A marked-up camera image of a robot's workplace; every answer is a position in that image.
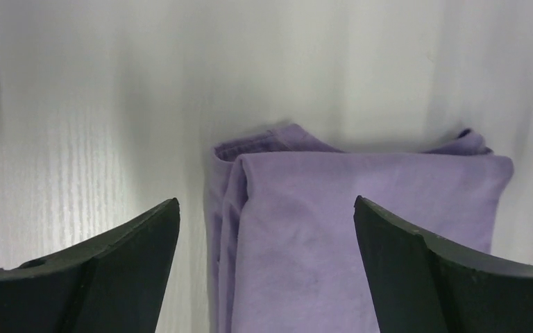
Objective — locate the purple t shirt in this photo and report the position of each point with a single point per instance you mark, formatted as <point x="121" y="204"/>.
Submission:
<point x="284" y="252"/>

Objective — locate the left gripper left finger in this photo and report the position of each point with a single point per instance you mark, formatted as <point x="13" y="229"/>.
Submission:
<point x="113" y="282"/>

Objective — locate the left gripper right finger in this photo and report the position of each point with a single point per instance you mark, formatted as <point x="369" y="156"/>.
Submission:
<point x="422" y="282"/>

